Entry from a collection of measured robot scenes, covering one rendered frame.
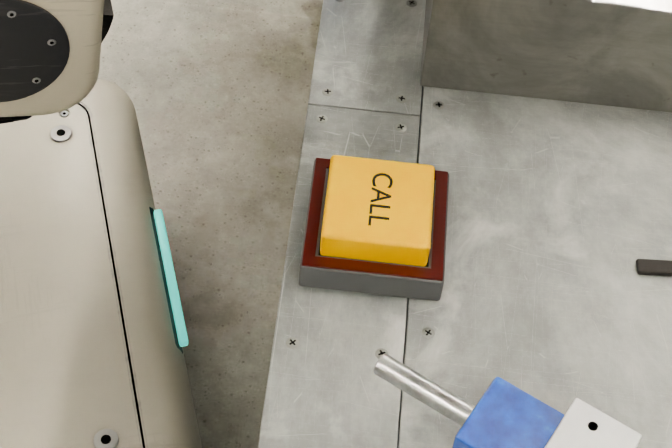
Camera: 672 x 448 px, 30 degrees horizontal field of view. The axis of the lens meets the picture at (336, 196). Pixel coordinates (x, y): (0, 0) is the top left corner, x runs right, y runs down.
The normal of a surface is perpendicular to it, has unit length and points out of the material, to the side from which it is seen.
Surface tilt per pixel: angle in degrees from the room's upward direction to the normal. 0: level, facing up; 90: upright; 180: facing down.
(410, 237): 0
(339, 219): 0
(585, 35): 90
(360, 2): 0
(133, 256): 17
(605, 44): 90
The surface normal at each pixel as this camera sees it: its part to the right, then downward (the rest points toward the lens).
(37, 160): 0.05, -0.62
